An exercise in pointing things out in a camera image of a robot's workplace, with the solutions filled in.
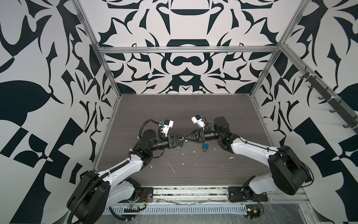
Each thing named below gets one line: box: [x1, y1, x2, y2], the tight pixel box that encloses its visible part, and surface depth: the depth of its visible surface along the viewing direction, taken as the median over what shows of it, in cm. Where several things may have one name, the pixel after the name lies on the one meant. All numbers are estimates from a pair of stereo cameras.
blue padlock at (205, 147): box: [201, 143, 209, 153], surface depth 93 cm
